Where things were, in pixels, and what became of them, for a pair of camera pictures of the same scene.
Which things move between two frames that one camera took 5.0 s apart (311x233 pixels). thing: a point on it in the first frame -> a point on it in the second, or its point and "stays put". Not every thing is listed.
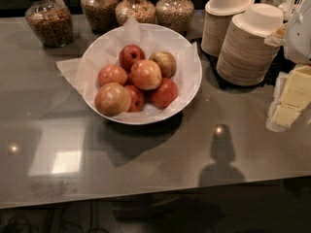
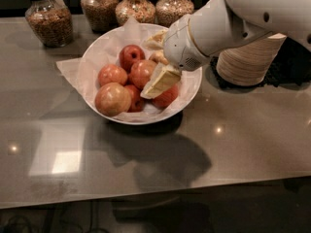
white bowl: x=141 y=74 stays put
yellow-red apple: x=146 y=75 stays put
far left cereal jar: x=50 y=16 stays put
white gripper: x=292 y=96 -> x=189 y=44
